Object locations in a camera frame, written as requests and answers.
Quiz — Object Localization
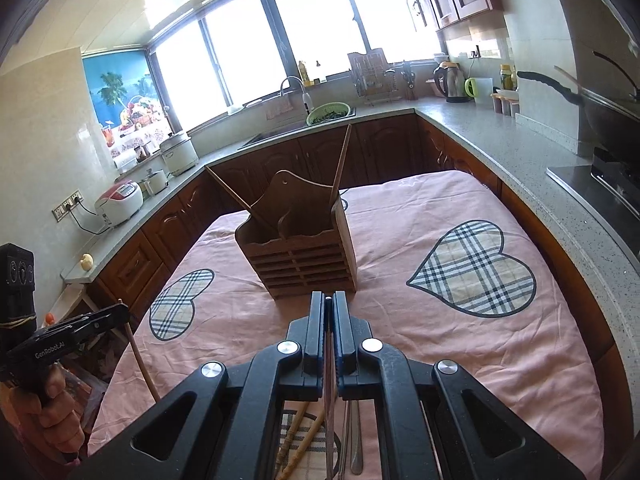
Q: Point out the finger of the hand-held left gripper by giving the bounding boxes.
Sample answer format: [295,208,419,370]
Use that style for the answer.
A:
[59,304,131,350]

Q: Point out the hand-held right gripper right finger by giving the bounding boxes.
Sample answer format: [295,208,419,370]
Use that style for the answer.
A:
[332,291,587,480]

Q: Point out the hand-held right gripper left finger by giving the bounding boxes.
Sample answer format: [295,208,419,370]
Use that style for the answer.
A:
[67,291,329,480]

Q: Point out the dark brown wooden chopstick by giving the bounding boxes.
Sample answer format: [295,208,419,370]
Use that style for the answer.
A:
[118,300,163,403]
[205,165,271,227]

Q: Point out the wooden slatted utensil holder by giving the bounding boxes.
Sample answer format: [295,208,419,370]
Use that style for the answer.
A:
[234,170,358,301]

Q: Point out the red-brown wooden chopstick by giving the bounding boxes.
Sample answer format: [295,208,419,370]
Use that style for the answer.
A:
[322,297,337,480]

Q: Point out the bundle of chopsticks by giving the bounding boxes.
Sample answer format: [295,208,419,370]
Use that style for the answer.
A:
[339,400,350,480]

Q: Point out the person's left hand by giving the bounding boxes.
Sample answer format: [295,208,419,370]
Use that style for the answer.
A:
[0,365,87,460]

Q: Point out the white stool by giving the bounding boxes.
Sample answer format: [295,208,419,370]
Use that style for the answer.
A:
[47,285,103,341]

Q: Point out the wooden base cabinets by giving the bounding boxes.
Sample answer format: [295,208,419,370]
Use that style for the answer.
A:
[85,112,501,321]

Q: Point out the spotted bamboo chopstick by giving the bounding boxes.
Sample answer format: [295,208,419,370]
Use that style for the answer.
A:
[275,402,307,480]

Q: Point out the red and white rice cooker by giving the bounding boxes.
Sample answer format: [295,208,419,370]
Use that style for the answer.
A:
[94,180,145,228]

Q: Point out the light bamboo chopstick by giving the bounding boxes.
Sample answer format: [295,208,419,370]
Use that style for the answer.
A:
[277,407,326,480]

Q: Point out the small white pot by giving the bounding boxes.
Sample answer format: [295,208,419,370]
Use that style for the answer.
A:
[141,167,170,196]

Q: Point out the pink plaid-heart tablecloth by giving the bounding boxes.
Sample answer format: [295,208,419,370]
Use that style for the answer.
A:
[87,170,606,480]

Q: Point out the large white slow cooker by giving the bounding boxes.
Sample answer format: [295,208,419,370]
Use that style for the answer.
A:
[159,131,198,177]

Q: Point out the kitchen sink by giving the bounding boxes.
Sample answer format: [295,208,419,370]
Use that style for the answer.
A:
[239,110,358,150]

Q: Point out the green colander with vegetables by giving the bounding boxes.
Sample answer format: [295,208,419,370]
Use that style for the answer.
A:
[306,102,351,125]

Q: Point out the pink dish cloth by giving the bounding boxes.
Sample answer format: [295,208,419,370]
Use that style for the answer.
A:
[265,97,293,121]

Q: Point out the kitchen faucet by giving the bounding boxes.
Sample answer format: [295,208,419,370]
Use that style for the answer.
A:
[279,76,312,113]

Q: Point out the metal dish rack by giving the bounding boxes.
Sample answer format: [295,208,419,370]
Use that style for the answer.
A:
[347,49,403,106]

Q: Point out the grey kitchen countertop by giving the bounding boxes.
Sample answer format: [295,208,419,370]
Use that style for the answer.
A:
[60,95,640,281]

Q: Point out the stainless electric kettle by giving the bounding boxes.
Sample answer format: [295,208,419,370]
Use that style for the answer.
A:
[432,60,473,104]

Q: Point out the spice jar set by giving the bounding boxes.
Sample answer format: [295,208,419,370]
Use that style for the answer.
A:
[490,89,518,117]

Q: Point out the kitchen window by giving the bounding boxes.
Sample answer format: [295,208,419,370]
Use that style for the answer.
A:
[145,0,451,133]

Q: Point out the gas stove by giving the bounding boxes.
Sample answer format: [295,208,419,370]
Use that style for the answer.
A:
[545,147,640,261]

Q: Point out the black wok with lid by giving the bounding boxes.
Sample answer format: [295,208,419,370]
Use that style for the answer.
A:
[517,50,640,161]

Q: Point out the white wall socket strip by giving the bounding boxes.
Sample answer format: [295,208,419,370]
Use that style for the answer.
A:
[52,189,83,221]

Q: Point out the tropical fruit wall poster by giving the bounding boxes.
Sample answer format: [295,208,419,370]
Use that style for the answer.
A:
[82,50,173,171]

